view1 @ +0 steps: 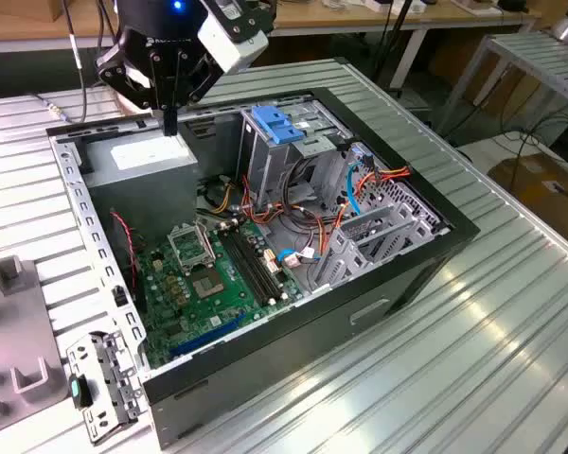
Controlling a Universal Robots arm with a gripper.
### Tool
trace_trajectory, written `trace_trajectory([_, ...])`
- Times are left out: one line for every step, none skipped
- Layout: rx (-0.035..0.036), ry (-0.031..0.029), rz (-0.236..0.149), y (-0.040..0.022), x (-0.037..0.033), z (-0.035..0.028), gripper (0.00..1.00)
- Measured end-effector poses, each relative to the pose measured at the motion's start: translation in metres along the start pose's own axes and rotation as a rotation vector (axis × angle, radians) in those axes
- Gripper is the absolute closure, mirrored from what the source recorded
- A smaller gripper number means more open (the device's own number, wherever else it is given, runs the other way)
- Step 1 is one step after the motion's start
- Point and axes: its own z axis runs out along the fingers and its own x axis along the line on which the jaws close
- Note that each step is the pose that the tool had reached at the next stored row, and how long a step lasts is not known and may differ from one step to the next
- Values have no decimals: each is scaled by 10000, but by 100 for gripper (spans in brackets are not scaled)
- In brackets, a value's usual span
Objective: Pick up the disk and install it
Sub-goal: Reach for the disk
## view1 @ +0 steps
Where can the grey parts rack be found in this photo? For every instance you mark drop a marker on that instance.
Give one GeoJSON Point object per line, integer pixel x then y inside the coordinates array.
{"type": "Point", "coordinates": [23, 331]}

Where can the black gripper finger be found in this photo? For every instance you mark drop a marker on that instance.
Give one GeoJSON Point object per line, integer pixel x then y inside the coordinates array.
{"type": "Point", "coordinates": [123, 71]}
{"type": "Point", "coordinates": [194, 75]}

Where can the blue expansion slot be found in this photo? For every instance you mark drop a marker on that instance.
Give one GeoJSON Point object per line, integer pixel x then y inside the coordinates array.
{"type": "Point", "coordinates": [203, 338]}

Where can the small black case clip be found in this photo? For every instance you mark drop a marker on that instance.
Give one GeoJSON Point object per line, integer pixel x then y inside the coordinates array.
{"type": "Point", "coordinates": [118, 295]}

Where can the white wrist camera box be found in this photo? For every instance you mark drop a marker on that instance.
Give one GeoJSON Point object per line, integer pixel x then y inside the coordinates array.
{"type": "Point", "coordinates": [232, 45]}

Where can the black RAM slot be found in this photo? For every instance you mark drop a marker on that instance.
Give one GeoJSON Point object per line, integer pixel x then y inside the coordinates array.
{"type": "Point", "coordinates": [245, 267]}
{"type": "Point", "coordinates": [258, 262]}

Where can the black latch teal button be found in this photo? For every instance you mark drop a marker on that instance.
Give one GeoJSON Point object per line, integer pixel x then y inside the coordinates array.
{"type": "Point", "coordinates": [77, 390]}

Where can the brown cardboard box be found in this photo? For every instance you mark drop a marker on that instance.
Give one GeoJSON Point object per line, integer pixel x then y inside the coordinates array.
{"type": "Point", "coordinates": [539, 189]}

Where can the CPU socket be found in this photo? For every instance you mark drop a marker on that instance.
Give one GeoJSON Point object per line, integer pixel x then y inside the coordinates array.
{"type": "Point", "coordinates": [208, 284]}

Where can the blue plastic drive bracket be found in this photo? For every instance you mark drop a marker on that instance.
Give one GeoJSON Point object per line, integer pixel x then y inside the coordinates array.
{"type": "Point", "coordinates": [277, 125]}

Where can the black computer mouse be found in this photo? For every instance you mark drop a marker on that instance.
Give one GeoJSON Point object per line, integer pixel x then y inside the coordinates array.
{"type": "Point", "coordinates": [512, 5]}

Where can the grey optical drive cage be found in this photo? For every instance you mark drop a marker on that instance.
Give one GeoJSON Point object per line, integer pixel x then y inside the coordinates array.
{"type": "Point", "coordinates": [270, 165]}

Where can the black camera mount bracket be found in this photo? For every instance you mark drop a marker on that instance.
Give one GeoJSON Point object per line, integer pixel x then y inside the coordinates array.
{"type": "Point", "coordinates": [262, 16]}

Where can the grey power supply unit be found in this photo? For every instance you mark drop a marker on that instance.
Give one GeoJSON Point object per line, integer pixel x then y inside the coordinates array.
{"type": "Point", "coordinates": [142, 198]}

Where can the metal slat side table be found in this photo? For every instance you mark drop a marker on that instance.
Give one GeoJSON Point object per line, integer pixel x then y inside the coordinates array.
{"type": "Point", "coordinates": [525, 57]}

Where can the silver slot retainer bracket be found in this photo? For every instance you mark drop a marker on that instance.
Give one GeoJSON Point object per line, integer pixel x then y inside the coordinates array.
{"type": "Point", "coordinates": [120, 378]}

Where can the black open PC case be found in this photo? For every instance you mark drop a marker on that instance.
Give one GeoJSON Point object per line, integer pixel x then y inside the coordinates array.
{"type": "Point", "coordinates": [265, 369]}

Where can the green motherboard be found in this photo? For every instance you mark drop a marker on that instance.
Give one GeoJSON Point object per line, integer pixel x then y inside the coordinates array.
{"type": "Point", "coordinates": [170, 312]}

